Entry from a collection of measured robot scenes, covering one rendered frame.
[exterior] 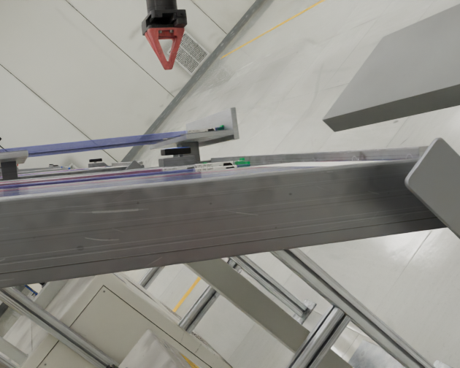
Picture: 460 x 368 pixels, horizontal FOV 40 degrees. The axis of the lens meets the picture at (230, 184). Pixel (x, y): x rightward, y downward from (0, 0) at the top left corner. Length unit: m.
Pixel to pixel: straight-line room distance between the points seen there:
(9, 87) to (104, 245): 8.17
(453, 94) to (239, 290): 0.69
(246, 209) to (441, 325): 1.19
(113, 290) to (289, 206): 1.49
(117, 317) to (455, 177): 1.56
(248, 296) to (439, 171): 0.99
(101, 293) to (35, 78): 6.82
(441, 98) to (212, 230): 0.61
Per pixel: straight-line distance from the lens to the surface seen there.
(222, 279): 1.42
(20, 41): 8.70
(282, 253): 1.27
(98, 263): 0.46
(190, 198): 0.47
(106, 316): 1.97
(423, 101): 1.05
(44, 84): 8.62
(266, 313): 1.48
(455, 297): 1.67
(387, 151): 0.62
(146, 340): 1.17
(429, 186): 0.51
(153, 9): 1.20
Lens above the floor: 0.98
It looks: 15 degrees down
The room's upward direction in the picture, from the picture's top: 49 degrees counter-clockwise
